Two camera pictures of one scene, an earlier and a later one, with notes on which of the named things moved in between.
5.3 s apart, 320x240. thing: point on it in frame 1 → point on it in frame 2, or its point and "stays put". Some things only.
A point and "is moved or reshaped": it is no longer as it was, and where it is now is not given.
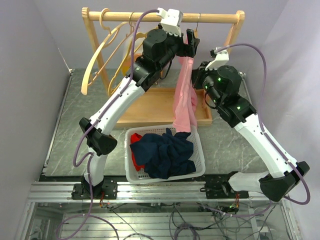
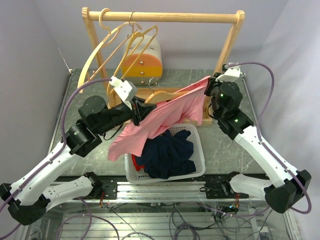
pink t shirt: x=185 y=106 → x=188 y=104
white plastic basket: x=134 y=176 stays put
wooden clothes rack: x=155 y=107 stays put
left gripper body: x=185 y=50 → x=136 y=116
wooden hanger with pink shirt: x=196 y=31 → x=159 y=96
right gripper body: x=198 y=82 → x=214 y=83
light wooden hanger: x=109 y=36 is moved or reshaped
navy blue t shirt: x=164 y=156 stays put
